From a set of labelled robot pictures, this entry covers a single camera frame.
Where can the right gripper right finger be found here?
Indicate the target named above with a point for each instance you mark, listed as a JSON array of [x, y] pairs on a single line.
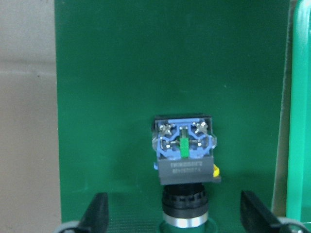
[[256, 217]]

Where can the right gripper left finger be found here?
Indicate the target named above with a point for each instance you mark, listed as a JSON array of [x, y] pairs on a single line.
[[95, 218]]

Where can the green plastic tray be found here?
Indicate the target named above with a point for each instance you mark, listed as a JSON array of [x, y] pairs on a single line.
[[299, 166]]

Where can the green conveyor belt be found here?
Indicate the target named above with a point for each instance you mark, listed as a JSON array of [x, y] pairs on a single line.
[[122, 62]]

